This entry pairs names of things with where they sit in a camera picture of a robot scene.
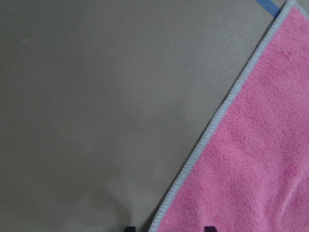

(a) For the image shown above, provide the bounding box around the pink and grey towel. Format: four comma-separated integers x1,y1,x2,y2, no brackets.
150,0,309,232

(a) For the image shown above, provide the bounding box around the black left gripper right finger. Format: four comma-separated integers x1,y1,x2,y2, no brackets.
204,226,216,232

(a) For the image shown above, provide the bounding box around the blue tape line lengthwise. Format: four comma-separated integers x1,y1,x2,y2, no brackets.
256,0,281,18

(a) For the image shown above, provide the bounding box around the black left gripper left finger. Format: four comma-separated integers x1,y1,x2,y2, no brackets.
124,226,136,232

